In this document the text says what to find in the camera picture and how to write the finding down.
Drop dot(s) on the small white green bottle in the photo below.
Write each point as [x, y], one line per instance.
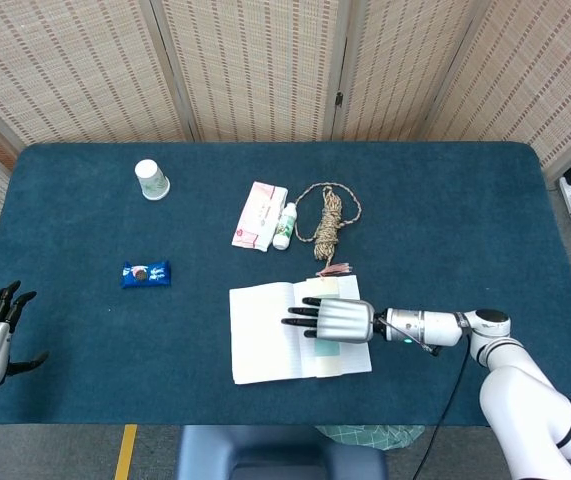
[285, 227]

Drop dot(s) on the white lined notebook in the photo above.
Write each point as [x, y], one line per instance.
[260, 330]

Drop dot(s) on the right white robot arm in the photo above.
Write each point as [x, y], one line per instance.
[515, 400]

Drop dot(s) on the woven bamboo folding screen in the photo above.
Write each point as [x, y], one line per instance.
[255, 70]

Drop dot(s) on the green checked cloth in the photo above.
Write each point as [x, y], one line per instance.
[375, 436]

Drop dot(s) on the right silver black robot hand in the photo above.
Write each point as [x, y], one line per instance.
[345, 322]

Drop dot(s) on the upturned white paper cup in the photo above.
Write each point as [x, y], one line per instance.
[152, 182]

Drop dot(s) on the pink wet wipes pack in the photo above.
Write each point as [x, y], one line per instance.
[257, 215]

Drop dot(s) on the blue chair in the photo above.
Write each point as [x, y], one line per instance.
[265, 450]

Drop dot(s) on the blue cookie snack pack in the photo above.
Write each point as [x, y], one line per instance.
[147, 275]

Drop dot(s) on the dark teal felt table cover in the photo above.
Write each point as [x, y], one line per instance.
[440, 225]

